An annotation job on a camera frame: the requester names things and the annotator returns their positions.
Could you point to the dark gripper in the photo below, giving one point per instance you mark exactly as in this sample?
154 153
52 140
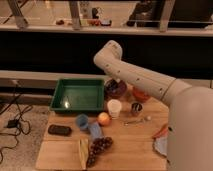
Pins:
112 86

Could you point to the white paper cup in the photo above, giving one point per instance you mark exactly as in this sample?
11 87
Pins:
114 108

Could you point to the orange bowl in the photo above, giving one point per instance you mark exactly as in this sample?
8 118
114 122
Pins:
140 95

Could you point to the orange peach fruit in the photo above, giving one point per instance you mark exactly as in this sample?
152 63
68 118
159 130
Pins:
103 119

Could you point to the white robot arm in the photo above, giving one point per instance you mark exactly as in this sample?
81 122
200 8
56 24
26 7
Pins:
190 123

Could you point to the green plastic tray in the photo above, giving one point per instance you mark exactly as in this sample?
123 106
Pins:
78 95

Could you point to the yellow banana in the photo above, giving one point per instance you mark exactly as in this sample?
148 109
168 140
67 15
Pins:
83 152

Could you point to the orange carrot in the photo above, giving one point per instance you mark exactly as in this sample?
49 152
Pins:
162 132

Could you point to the purple bowl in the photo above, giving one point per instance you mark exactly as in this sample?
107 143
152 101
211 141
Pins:
120 91

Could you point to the bunch of dark grapes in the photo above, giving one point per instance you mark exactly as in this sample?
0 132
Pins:
98 146

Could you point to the black rectangular sponge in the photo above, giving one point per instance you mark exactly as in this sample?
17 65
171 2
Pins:
59 130

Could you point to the metal spoon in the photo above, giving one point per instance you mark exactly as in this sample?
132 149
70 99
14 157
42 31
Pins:
144 119

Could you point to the small blue cup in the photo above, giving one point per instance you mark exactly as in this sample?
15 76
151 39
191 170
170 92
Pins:
82 122

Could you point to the metal can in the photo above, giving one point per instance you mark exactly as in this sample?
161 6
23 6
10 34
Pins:
136 108

